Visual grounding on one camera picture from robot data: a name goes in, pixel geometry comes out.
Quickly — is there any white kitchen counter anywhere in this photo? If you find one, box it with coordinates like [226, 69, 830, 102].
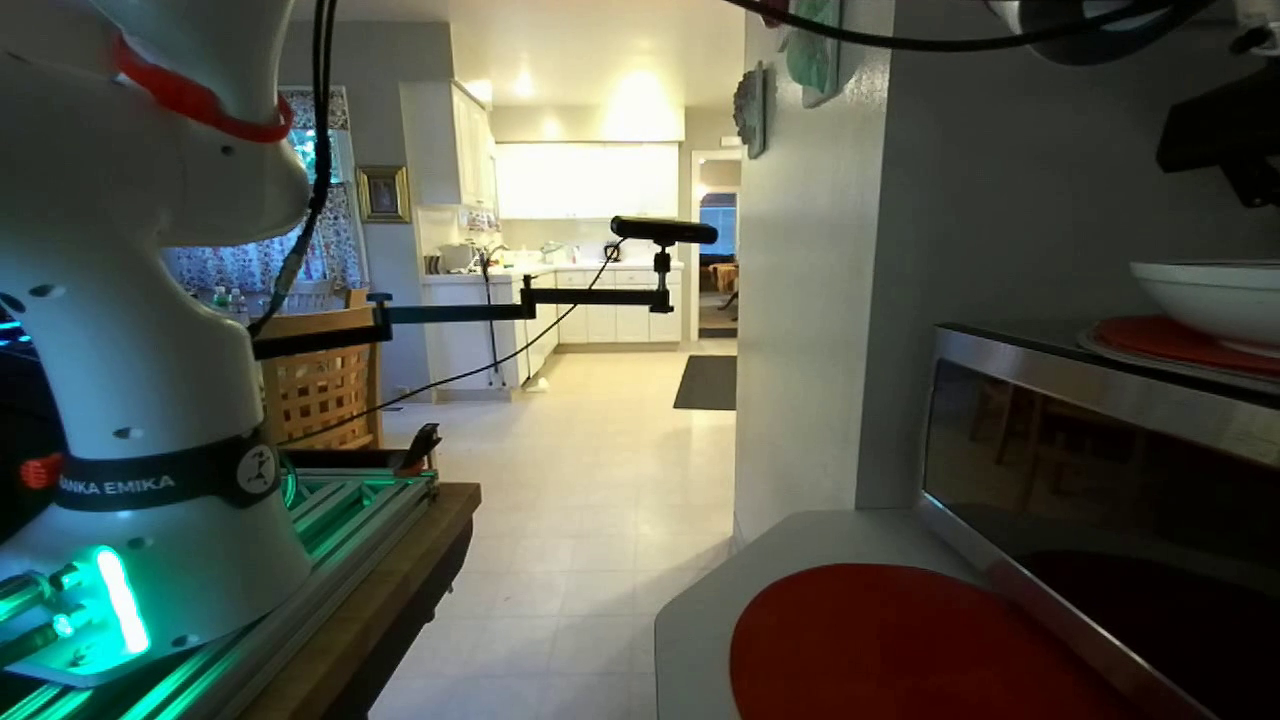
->
[414, 262, 565, 400]

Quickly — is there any framed wall picture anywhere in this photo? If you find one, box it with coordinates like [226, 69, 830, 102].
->
[351, 160, 418, 228]

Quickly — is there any large red round placemat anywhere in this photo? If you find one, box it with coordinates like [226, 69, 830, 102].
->
[722, 558, 1153, 720]

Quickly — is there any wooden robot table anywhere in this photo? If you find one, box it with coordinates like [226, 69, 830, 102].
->
[237, 481, 485, 720]

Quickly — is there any green lit aluminium rail frame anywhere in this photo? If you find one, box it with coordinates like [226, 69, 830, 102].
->
[0, 461, 445, 720]

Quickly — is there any wicker basket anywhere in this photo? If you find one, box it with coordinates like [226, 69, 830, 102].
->
[253, 286, 387, 456]

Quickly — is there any white shallow bowl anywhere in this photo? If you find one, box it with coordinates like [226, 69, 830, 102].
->
[1128, 254, 1280, 357]

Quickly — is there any teal wall plate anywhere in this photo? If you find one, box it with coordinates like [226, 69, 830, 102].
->
[779, 0, 850, 113]

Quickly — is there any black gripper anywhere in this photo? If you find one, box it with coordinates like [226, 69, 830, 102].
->
[1153, 61, 1280, 213]

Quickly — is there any black articulated camera mount arm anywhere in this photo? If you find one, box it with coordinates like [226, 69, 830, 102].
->
[249, 245, 683, 362]

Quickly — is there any white kitchen upper cabinet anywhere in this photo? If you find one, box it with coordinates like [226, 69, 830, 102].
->
[394, 74, 502, 221]

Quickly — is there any dark doormat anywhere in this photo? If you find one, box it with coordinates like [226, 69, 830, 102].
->
[667, 346, 740, 414]

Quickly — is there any stainless steel microwave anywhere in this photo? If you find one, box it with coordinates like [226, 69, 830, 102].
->
[910, 321, 1280, 720]

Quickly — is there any round wall plate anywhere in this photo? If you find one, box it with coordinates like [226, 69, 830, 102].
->
[728, 56, 775, 164]

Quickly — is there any black red clamp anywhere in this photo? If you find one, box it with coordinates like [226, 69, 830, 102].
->
[394, 418, 446, 481]

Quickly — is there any thin black camera cable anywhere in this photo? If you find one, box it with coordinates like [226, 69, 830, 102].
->
[278, 245, 628, 453]

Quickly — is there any red round placemat under bowl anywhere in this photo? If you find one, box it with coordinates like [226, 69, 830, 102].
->
[1089, 311, 1280, 381]

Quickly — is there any black stereo camera bar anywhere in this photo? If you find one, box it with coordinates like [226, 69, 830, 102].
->
[608, 213, 722, 252]

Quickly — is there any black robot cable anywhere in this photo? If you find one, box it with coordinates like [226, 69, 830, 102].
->
[722, 0, 1211, 61]
[242, 0, 345, 339]

